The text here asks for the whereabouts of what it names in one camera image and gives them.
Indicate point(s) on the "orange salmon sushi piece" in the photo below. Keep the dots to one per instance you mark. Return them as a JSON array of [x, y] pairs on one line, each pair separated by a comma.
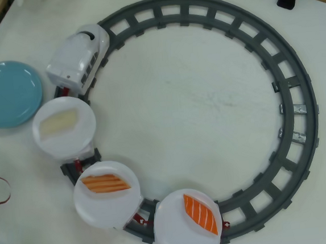
[[201, 213]]

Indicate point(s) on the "orange striped shrimp sushi piece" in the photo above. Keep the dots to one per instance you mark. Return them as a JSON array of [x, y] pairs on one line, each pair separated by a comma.
[[105, 184]]

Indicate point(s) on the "white squid sushi piece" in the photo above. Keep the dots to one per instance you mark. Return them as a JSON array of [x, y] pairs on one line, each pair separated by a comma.
[[57, 122]]

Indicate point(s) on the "white Shinkansen toy locomotive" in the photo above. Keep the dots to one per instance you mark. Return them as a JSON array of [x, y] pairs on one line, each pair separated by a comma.
[[74, 58]]

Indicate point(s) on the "blue round dish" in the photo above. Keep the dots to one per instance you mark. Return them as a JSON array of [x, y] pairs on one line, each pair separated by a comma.
[[6, 95]]

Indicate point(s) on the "white round plate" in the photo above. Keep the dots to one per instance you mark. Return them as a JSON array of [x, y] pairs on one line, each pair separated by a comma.
[[107, 206], [67, 141], [175, 229]]

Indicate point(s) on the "silver foil tape strip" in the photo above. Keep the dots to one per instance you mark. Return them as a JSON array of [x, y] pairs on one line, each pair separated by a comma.
[[299, 137], [299, 109]]

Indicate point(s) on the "gray circular toy train track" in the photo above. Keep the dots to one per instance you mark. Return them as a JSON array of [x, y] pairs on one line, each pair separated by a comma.
[[309, 92]]

